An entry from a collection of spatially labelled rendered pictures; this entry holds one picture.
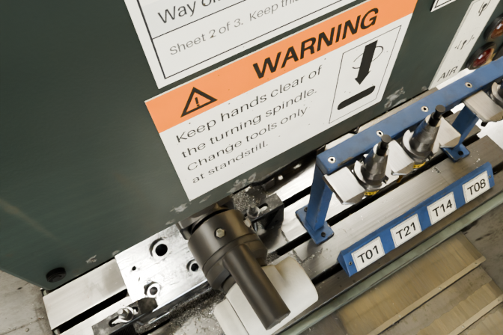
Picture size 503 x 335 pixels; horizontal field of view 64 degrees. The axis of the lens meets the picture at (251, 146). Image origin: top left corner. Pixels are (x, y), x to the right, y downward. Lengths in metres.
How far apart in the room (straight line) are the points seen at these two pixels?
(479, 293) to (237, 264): 0.91
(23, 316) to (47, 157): 1.25
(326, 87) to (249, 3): 0.10
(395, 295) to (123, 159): 1.03
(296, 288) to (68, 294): 0.69
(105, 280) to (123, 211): 0.83
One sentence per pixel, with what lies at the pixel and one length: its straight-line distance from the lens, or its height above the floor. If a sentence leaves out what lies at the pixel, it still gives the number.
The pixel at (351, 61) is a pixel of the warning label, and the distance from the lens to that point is 0.25.
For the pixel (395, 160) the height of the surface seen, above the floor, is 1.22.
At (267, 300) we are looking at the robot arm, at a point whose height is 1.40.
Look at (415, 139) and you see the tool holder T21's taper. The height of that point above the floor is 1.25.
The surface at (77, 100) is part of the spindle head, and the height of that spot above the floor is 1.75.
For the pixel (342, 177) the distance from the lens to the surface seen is 0.74.
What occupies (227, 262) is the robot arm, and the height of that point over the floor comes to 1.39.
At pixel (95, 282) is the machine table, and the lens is 1.08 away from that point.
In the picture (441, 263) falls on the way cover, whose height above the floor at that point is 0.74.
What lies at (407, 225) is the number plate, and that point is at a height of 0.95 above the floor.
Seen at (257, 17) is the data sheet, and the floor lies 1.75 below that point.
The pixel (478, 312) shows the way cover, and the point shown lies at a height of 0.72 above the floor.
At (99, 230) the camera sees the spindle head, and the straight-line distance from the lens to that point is 0.26.
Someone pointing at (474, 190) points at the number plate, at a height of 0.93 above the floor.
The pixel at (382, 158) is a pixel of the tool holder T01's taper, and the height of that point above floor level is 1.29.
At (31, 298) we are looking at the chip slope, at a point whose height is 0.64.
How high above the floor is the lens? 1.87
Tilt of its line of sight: 59 degrees down
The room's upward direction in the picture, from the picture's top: 6 degrees counter-clockwise
